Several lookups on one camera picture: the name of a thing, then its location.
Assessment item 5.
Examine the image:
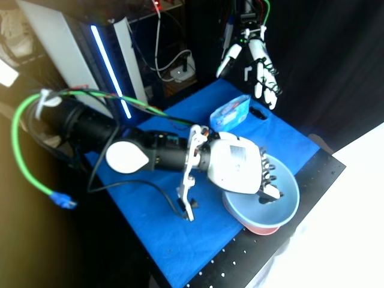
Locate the blue wet wipes packet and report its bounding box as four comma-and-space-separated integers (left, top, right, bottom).
209, 94, 252, 132

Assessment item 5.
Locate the white flat box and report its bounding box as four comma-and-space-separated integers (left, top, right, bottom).
0, 59, 20, 88

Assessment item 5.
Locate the long green cable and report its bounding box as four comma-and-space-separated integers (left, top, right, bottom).
10, 89, 196, 210

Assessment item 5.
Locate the light blue bowl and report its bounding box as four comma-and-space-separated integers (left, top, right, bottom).
223, 154, 301, 230

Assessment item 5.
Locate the blue table cloth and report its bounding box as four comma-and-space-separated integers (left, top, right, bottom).
85, 78, 322, 288

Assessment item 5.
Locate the thin black cable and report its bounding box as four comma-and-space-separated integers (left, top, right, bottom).
86, 119, 189, 219

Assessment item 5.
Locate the short green cable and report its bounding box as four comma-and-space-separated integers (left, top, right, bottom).
260, 0, 272, 26

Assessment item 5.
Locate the computer tower with blue light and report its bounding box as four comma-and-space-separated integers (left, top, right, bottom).
14, 0, 149, 120

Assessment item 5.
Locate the white power adapter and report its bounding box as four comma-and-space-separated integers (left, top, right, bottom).
169, 65, 196, 83

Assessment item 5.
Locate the white cable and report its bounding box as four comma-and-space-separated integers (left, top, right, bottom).
153, 0, 193, 82

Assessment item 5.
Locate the pink square plate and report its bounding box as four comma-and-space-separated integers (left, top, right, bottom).
242, 220, 283, 237

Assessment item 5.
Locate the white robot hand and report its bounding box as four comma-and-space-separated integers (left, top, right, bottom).
206, 131, 285, 206
215, 36, 284, 110

